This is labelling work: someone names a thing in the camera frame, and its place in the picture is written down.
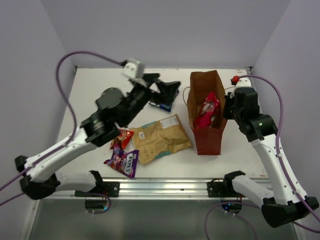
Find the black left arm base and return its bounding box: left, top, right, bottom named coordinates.
left=74, top=181, right=120, bottom=198

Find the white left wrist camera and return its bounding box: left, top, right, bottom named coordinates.
left=122, top=58, right=145, bottom=79

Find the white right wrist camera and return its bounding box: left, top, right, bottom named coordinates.
left=230, top=75, right=252, bottom=88

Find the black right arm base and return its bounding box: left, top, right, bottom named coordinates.
left=206, top=178, right=235, bottom=198

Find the blue snack bag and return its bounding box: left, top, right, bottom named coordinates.
left=148, top=89, right=180, bottom=113

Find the red brown paper bag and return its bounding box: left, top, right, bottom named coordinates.
left=186, top=70, right=227, bottom=156

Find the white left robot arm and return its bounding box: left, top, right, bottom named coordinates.
left=15, top=73, right=181, bottom=200

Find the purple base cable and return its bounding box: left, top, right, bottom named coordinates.
left=84, top=188, right=116, bottom=215
left=204, top=198, right=261, bottom=240

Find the pink chips bag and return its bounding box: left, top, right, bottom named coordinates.
left=193, top=91, right=221, bottom=129

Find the tan kraft snack bag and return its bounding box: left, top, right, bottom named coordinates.
left=129, top=114, right=192, bottom=165

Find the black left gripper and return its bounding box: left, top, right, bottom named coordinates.
left=122, top=73, right=182, bottom=127

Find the red rice cracker bag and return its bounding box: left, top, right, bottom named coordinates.
left=110, top=128, right=135, bottom=150

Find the purple candy bag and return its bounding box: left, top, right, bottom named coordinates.
left=104, top=143, right=139, bottom=179

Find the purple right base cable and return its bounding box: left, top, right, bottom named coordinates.
left=204, top=198, right=261, bottom=240

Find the aluminium mounting rail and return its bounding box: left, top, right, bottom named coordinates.
left=35, top=178, right=238, bottom=200

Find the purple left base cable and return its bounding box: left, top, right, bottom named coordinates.
left=84, top=188, right=116, bottom=215

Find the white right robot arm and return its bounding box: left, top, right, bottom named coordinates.
left=222, top=86, right=319, bottom=228

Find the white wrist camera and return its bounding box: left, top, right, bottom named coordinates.
left=122, top=58, right=145, bottom=79
left=230, top=75, right=252, bottom=88

